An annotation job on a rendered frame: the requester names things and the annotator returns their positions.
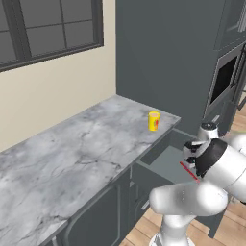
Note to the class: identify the built-in black oven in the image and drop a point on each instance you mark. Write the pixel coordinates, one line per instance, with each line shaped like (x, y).
(224, 78)

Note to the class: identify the dark grey drawer front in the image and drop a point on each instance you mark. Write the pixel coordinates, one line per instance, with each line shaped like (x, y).
(144, 192)

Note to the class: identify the yellow smoothie cup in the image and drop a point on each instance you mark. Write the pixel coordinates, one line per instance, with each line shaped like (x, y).
(153, 121)

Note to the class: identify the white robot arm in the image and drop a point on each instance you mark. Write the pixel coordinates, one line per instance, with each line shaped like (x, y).
(192, 200)

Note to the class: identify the dark grey cupboard door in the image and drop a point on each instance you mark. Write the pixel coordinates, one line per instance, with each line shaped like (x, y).
(99, 217)

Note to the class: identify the open grey drawer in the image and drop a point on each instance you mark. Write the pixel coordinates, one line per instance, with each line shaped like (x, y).
(166, 160)

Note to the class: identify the tall dark grey cabinet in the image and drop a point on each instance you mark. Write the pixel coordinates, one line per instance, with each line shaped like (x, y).
(166, 57)

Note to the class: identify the dark framed window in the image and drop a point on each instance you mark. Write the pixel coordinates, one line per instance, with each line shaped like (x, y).
(48, 29)

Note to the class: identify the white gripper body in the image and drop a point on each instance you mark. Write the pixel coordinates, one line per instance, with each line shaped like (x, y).
(191, 149)

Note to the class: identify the grey glass cupboard door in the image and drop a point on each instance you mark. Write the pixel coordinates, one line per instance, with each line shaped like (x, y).
(233, 22)

